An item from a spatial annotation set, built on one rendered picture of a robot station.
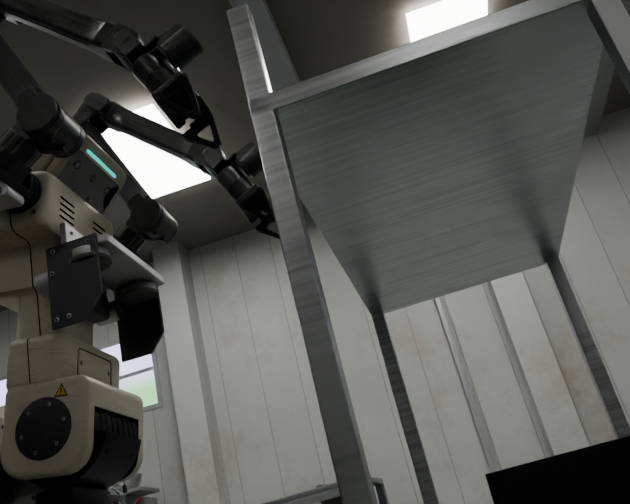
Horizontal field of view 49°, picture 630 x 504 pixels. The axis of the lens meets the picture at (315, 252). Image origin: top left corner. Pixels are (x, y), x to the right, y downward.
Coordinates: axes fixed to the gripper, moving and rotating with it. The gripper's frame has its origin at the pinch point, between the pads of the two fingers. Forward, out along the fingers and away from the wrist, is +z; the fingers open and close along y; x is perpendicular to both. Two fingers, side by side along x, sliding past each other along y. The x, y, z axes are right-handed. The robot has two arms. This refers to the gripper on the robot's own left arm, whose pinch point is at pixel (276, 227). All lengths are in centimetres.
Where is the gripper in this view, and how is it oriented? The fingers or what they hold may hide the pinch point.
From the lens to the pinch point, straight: 157.6
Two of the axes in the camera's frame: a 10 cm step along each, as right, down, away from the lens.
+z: 6.2, 6.6, -4.3
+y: 2.2, 3.7, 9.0
